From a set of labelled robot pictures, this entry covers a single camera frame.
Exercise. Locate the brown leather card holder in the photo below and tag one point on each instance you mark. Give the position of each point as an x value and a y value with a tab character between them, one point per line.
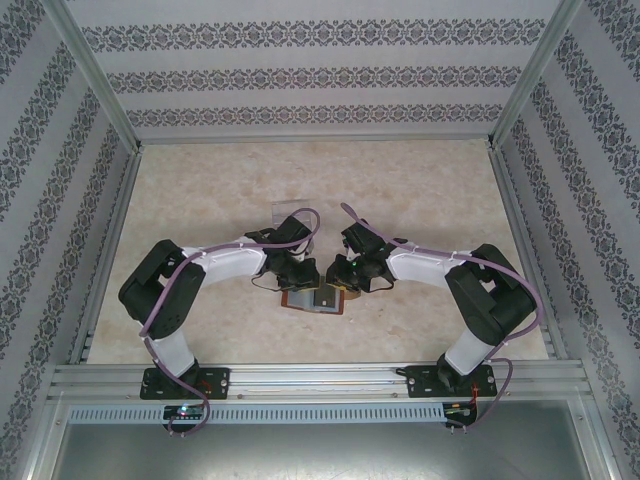
300	300

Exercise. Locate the black card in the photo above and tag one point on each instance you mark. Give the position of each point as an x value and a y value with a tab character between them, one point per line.
322	296

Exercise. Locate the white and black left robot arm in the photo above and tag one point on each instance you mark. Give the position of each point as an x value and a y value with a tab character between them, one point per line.
230	265

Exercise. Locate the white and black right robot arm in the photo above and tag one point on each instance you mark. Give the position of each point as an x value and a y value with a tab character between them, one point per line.
425	265

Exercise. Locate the clear plastic box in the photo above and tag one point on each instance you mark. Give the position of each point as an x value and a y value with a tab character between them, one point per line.
285	210

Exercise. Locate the grey metal sheet panel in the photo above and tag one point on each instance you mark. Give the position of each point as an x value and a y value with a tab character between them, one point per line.
320	455

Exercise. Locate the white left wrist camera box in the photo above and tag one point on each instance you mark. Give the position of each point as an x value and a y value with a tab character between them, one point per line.
299	257

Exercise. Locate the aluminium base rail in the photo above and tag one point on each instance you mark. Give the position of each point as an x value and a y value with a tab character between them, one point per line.
320	382

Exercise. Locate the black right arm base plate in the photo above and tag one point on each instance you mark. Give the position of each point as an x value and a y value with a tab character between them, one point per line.
420	382

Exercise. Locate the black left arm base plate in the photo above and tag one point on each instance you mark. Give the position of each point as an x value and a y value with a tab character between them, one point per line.
217	382

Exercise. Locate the aluminium table side rail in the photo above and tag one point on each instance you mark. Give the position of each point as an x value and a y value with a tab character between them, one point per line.
519	225
112	240

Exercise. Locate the aluminium frame post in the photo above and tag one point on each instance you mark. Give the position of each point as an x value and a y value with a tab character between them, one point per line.
95	75
537	75

